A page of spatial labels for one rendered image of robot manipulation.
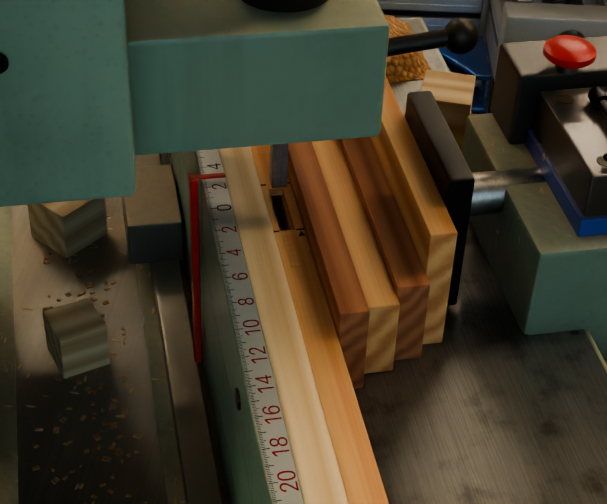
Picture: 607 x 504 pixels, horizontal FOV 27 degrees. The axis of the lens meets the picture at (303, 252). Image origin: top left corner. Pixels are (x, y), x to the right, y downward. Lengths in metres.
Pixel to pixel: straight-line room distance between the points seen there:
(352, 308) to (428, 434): 0.08
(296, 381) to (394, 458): 0.07
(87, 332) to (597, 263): 0.32
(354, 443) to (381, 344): 0.09
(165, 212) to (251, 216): 0.18
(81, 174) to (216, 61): 0.09
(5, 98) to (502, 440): 0.30
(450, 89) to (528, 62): 0.11
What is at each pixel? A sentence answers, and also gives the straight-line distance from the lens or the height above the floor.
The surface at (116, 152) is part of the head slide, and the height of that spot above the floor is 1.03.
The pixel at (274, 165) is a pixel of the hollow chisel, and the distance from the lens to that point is 0.72.
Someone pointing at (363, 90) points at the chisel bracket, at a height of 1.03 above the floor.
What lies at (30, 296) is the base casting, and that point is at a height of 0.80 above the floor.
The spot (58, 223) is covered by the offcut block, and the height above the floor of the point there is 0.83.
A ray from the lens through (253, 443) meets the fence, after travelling 0.59.
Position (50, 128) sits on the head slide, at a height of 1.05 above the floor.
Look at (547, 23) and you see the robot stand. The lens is 1.31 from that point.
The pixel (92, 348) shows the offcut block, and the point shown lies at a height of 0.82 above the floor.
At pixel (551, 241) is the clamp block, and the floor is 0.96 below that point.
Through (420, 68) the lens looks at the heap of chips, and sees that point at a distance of 0.94.
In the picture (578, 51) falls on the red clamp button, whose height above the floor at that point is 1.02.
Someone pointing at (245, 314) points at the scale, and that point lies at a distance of 0.63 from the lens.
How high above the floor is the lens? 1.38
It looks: 39 degrees down
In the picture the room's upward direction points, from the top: 3 degrees clockwise
